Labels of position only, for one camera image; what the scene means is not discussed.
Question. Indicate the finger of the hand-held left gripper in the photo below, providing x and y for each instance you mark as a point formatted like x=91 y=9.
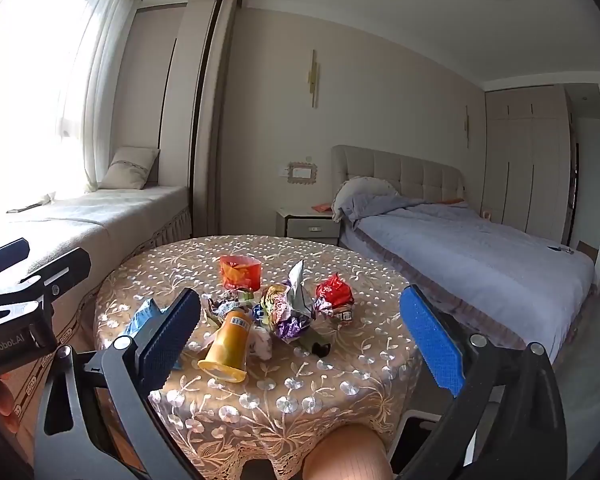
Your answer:
x=7 y=254
x=62 y=270

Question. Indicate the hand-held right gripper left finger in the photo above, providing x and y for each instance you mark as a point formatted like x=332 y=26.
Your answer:
x=172 y=332

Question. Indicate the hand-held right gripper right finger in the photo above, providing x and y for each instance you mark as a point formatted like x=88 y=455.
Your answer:
x=430 y=340

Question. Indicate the red cut plastic bottle cup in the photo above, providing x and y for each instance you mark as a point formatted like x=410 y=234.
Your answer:
x=240 y=275

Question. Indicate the red wrapper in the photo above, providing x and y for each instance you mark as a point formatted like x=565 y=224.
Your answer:
x=334 y=291

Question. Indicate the person's left hand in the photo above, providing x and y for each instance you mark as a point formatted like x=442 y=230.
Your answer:
x=4 y=402

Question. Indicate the blue snack packet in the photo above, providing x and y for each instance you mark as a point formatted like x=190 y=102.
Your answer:
x=142 y=316

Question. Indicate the beige window seat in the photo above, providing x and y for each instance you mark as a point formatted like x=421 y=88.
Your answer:
x=80 y=225

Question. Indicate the yellow plastic cup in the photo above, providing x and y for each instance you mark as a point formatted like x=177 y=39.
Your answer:
x=227 y=347

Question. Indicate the small crumpled colourful wrapper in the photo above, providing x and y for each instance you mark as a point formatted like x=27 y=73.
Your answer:
x=225 y=305

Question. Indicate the white bin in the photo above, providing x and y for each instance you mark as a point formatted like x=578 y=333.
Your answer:
x=420 y=414

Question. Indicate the white crumpled tissue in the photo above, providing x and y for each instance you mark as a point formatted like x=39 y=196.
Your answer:
x=262 y=344

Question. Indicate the grey blue duvet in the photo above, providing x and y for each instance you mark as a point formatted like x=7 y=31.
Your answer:
x=470 y=255

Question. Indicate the crumpled purple yellow wrapper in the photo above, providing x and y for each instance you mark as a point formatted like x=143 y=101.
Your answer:
x=282 y=325

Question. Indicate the small black green object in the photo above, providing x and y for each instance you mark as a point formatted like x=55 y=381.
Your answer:
x=319 y=347

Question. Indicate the beige square cushion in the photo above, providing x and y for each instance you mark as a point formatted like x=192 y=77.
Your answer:
x=130 y=169

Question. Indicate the floral lace tablecloth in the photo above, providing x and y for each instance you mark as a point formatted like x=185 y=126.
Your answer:
x=280 y=400

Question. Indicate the silver foil wrapper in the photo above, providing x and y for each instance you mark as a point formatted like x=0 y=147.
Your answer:
x=299 y=285

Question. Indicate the person's bare knee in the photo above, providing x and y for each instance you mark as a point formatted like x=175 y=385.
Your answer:
x=347 y=452

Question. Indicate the orange cushion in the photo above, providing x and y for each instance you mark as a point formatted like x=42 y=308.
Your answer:
x=452 y=201

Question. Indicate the small dark item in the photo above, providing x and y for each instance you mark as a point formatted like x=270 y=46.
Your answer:
x=560 y=248

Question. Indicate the grey pillow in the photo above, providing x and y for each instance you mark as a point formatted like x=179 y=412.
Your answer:
x=362 y=191

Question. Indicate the white nightstand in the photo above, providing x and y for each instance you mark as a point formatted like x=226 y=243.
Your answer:
x=310 y=227

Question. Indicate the beige upholstered bed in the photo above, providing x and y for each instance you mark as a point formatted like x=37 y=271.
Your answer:
x=410 y=175

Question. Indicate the flat orange item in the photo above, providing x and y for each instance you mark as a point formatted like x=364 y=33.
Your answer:
x=322 y=206

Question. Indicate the brown cardboard box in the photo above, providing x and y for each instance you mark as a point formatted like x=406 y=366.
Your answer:
x=587 y=248

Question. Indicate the white sheer curtain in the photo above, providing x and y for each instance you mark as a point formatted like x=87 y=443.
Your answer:
x=80 y=75

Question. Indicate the beige wardrobe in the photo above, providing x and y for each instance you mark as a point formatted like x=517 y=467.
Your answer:
x=525 y=160

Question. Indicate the framed wall switch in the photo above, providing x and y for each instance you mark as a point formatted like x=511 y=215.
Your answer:
x=302 y=172

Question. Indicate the short gold wall lamp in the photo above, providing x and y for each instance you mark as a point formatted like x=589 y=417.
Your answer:
x=466 y=127

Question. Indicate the long gold wall lamp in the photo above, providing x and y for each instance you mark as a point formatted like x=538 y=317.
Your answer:
x=313 y=77

